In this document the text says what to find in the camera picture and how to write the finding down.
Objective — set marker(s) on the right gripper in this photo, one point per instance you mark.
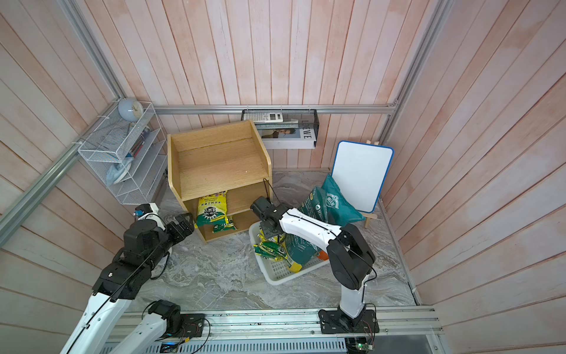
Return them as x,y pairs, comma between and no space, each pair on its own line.
264,227

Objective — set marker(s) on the white wire rack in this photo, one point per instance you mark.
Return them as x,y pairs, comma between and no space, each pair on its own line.
128,157

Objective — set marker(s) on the black mesh wall basket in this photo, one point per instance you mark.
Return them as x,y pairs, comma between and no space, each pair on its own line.
293,118

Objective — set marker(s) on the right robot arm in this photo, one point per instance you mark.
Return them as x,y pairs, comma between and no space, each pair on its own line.
351,260

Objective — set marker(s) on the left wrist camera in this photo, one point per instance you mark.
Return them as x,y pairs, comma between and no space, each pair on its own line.
148,210

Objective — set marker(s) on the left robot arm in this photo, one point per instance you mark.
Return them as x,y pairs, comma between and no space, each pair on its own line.
148,241

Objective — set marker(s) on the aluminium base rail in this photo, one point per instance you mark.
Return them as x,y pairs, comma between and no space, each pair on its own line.
274,326

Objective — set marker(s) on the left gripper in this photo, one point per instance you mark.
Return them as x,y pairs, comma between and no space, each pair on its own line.
188,228

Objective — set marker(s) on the white board blue frame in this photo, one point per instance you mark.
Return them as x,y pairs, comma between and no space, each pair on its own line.
360,171

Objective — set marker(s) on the yellow green bag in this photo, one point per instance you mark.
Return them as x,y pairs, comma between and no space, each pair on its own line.
270,250
271,237
212,210

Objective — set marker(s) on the wooden shelf cabinet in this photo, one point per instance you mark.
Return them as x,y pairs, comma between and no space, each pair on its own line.
229,158

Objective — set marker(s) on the teal orange fertilizer bag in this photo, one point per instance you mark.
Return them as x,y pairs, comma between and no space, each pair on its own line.
337,210

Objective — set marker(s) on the white calculator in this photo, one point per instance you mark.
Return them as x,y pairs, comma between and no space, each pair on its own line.
263,117

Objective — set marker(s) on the white book box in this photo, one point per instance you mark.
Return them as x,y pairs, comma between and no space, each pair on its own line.
288,138

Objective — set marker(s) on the round white lamp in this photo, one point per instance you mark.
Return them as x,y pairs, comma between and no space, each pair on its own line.
130,109

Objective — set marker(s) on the dark green large fertilizer bag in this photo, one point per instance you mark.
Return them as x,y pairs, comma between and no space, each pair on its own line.
302,225

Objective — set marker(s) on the small green bag bottom shelf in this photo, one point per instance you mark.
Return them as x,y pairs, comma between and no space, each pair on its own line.
224,227

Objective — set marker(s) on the white plastic basket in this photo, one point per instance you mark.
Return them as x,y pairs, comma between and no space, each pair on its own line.
278,270

